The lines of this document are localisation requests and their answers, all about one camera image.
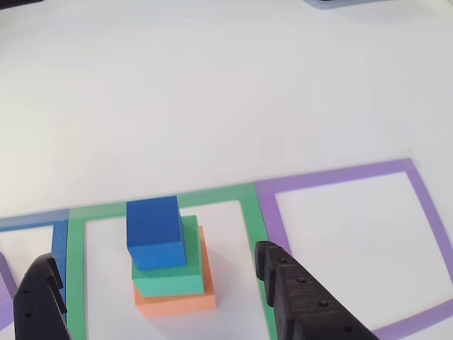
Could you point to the large purple block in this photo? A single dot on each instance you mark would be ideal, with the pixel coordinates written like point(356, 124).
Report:
point(5, 283)

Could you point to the green block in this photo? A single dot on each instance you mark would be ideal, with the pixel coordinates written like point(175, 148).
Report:
point(170, 283)

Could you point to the small blue block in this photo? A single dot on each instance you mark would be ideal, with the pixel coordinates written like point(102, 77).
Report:
point(154, 226)

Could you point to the orange block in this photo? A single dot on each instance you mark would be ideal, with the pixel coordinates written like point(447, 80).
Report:
point(177, 304)

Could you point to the black flat object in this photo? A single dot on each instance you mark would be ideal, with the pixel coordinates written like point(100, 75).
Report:
point(17, 3)

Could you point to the green square frame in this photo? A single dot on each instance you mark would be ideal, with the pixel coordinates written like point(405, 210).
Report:
point(76, 283)

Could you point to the blue square frame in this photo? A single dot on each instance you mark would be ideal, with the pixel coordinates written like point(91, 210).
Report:
point(59, 241)

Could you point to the purple square frame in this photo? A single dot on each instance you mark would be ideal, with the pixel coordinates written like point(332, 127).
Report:
point(336, 177)

